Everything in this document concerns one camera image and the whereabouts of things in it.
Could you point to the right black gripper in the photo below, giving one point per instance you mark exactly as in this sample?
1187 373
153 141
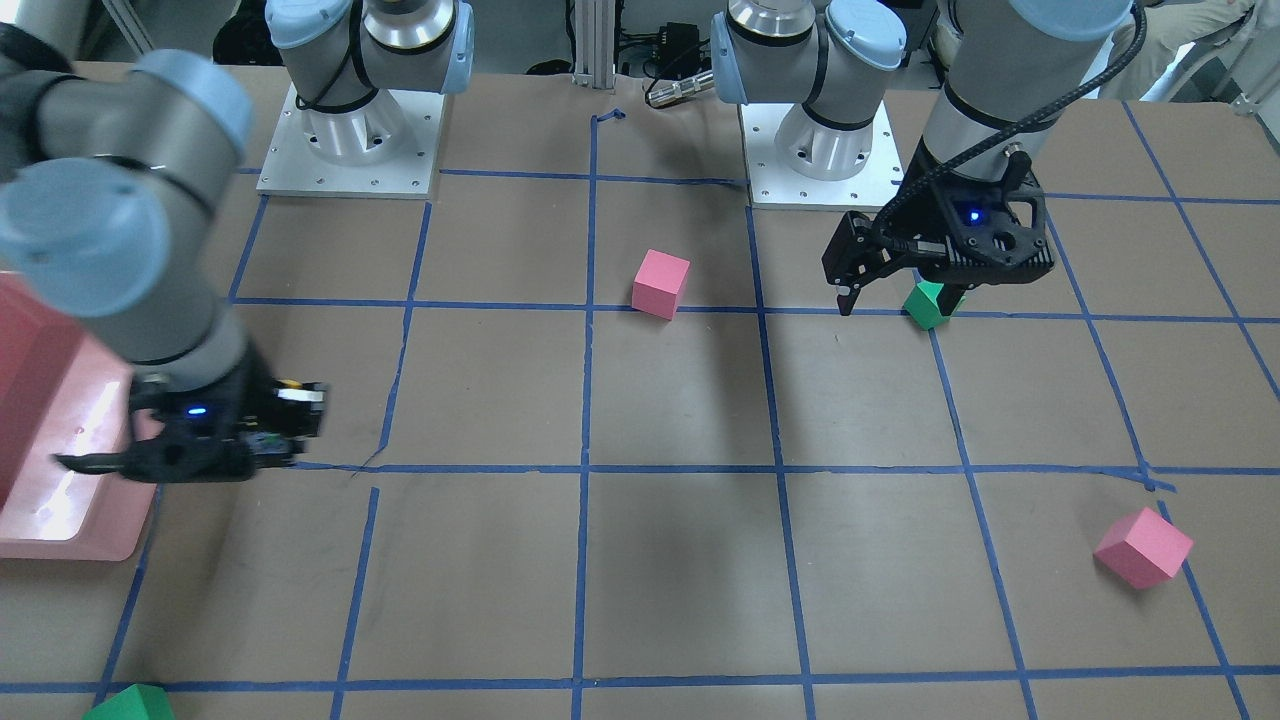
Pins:
243 398

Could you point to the pink cube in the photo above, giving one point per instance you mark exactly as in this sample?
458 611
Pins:
1144 549
659 284

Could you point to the pink cube centre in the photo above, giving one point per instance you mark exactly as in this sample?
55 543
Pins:
659 284

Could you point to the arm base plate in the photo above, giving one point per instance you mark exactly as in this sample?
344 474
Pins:
795 164
387 150

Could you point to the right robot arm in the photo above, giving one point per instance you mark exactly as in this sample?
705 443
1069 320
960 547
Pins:
109 190

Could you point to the aluminium profile post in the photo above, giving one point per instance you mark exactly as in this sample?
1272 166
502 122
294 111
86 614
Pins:
594 25

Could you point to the pink cube far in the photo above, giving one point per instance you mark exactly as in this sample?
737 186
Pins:
1144 549

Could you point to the green cube near base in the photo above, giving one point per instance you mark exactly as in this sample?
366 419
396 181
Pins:
923 305

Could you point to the yellow push button switch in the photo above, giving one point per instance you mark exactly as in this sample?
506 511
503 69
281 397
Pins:
278 416

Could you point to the pink plastic bin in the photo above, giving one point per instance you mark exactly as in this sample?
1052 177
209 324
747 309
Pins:
62 393

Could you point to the green cube near bin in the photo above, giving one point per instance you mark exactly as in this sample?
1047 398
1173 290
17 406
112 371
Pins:
136 702

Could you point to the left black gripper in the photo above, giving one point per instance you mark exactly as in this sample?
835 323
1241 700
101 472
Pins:
921 205

